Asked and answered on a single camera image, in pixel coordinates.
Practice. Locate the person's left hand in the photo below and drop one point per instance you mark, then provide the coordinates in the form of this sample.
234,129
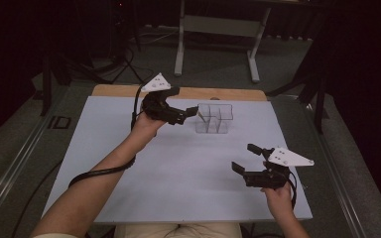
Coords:
145,125

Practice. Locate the white metal desk frame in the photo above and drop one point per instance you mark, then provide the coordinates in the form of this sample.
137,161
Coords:
218,26

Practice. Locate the person's beige trousers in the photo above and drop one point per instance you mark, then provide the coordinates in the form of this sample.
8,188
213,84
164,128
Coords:
178,231

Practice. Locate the person's right hand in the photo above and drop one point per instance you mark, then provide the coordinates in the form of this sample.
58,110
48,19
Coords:
279,200

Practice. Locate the metal floor rail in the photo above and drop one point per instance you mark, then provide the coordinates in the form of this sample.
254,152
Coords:
13,175
337,185

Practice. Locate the black metal stand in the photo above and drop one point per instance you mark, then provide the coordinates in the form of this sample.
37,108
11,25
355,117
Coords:
48,82
317,82

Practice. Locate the white table sheet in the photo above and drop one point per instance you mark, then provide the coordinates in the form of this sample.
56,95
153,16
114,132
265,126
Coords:
191,185

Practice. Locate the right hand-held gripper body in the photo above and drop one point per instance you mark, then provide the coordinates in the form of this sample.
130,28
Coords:
291,157

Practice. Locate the wooden table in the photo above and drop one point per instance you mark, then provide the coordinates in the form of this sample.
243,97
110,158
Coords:
228,93

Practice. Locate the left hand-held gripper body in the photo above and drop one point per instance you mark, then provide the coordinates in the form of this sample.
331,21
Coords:
157,107

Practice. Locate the clear acrylic compartment organizer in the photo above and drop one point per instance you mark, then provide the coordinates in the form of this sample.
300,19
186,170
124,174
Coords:
216,119

